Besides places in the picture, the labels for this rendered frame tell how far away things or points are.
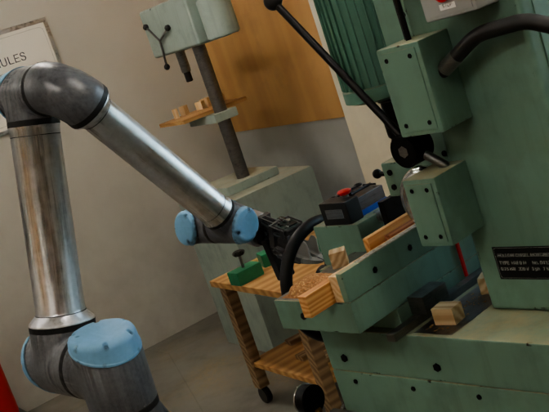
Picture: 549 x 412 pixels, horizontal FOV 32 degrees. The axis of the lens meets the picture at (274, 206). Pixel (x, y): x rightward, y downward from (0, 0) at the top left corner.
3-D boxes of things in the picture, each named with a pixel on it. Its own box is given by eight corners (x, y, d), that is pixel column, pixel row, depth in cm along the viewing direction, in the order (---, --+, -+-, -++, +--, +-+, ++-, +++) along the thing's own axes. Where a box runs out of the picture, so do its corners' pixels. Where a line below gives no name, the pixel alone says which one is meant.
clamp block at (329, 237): (368, 239, 212) (356, 202, 210) (413, 238, 201) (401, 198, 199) (323, 266, 203) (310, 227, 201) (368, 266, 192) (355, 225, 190)
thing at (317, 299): (503, 190, 203) (498, 172, 202) (511, 189, 202) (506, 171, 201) (304, 317, 165) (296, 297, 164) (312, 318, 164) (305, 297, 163)
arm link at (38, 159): (63, 408, 207) (13, 62, 200) (21, 398, 219) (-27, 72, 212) (120, 388, 217) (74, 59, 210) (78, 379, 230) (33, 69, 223)
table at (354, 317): (434, 213, 226) (426, 190, 225) (543, 207, 203) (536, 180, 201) (251, 327, 189) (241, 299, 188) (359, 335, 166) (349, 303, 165)
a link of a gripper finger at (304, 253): (314, 248, 229) (286, 238, 235) (315, 270, 231) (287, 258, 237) (322, 244, 231) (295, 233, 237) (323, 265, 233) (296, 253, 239)
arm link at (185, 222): (196, 210, 236) (233, 203, 244) (167, 211, 244) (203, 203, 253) (201, 248, 237) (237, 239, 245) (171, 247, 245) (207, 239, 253)
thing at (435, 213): (453, 226, 167) (433, 163, 165) (484, 225, 162) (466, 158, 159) (420, 248, 161) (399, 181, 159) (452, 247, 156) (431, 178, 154)
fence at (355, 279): (529, 181, 202) (523, 157, 201) (536, 181, 201) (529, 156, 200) (344, 302, 166) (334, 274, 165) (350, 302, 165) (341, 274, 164)
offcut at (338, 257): (349, 265, 187) (344, 250, 186) (332, 270, 187) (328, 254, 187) (349, 260, 190) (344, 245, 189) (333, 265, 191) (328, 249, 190)
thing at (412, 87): (430, 123, 162) (405, 38, 159) (473, 116, 155) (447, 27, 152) (399, 139, 157) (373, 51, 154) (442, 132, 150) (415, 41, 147)
